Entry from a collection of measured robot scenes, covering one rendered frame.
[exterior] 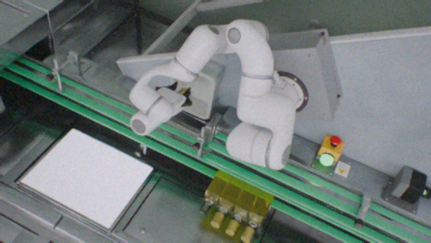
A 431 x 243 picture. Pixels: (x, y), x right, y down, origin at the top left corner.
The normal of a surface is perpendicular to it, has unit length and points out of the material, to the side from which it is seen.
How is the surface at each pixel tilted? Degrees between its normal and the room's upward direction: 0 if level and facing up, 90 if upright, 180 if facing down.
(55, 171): 90
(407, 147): 0
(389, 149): 0
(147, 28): 90
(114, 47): 90
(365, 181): 90
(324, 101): 5
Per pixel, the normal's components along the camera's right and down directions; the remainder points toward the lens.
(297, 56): -0.49, 0.59
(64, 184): 0.12, -0.65
